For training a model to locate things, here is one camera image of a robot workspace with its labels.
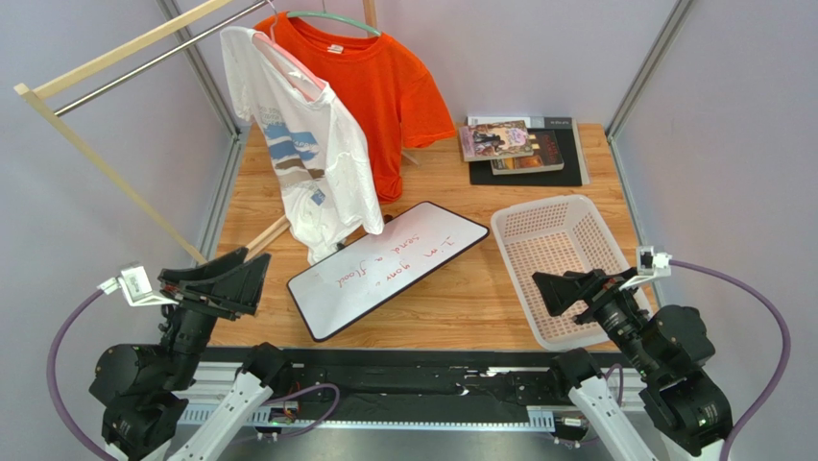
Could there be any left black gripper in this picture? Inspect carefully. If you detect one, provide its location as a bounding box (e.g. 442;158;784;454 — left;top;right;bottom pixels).
158;245;271;389

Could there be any white printed t shirt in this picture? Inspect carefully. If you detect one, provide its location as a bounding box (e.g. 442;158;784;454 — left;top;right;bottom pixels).
219;26;384;264

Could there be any pink clothes hanger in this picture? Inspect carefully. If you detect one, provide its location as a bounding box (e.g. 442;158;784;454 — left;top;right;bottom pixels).
260;25;326;91

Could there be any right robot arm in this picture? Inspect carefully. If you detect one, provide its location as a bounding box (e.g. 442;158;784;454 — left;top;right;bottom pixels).
532;268;734;456

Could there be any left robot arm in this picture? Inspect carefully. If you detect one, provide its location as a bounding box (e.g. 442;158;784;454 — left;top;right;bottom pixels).
89;247;293;460

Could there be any orange t shirt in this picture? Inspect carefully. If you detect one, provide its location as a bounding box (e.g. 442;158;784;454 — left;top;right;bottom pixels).
254;12;456;204

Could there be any green clothes hanger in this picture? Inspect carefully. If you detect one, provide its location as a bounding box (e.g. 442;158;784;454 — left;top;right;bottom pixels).
286;0;381;36

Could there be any white plastic basket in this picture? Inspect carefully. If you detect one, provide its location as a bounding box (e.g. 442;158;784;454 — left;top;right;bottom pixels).
491;194;631;352

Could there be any large black book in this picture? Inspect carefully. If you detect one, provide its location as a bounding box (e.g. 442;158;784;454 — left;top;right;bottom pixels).
466;115;591;187

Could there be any whiteboard with red writing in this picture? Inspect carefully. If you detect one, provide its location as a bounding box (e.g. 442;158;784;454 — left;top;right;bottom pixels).
287;202;490;342

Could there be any dark red cover book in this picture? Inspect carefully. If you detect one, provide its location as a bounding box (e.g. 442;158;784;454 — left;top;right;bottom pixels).
491;130;565;176

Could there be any pink cover book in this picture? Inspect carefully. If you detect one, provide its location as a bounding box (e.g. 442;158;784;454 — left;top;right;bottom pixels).
458;120;534;162

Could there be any wooden clothes rack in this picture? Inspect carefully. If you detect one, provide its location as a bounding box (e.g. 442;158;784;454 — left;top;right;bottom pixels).
13;0;423;265

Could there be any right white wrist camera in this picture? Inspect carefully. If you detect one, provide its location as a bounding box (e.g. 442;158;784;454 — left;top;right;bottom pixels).
620;245;673;291

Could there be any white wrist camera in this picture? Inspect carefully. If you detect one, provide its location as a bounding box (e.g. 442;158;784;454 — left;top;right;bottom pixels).
620;245;673;291
97;262;178;307

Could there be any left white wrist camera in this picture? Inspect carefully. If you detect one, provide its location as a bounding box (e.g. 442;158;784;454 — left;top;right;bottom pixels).
97;262;178;307

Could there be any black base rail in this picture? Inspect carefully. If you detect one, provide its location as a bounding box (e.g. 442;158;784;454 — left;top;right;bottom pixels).
172;347;647;443

